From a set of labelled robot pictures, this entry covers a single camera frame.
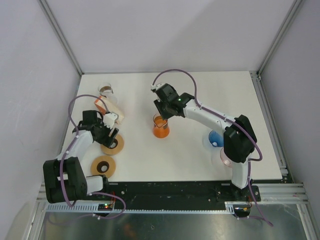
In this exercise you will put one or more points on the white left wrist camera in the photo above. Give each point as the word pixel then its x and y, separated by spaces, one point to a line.
pixel 109 119

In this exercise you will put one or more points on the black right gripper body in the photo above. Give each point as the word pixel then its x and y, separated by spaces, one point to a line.
pixel 168 105

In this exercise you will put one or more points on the orange glass flask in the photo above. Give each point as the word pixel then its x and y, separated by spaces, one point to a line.
pixel 160 127

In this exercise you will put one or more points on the aluminium frame rail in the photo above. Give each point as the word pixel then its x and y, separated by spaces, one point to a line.
pixel 282 193

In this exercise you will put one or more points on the white slotted cable duct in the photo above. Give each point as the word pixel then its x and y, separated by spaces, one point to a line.
pixel 81 207

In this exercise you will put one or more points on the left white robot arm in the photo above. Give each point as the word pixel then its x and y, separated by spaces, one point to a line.
pixel 64 178

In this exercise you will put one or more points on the blue glass dripper cone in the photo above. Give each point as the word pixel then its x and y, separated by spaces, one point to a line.
pixel 215 139

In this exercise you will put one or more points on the orange coffee filter box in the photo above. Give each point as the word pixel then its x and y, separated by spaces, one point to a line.
pixel 104 105

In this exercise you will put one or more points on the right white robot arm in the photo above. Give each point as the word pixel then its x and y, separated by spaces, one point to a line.
pixel 239 138

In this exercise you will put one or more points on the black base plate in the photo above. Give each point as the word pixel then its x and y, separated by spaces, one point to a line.
pixel 181 195

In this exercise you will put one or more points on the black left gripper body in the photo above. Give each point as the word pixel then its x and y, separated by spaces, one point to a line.
pixel 103 131

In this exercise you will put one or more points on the pink glass dripper cone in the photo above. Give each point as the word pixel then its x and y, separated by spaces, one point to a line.
pixel 225 159

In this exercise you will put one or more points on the clear glass carafe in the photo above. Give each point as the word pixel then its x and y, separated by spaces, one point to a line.
pixel 105 89

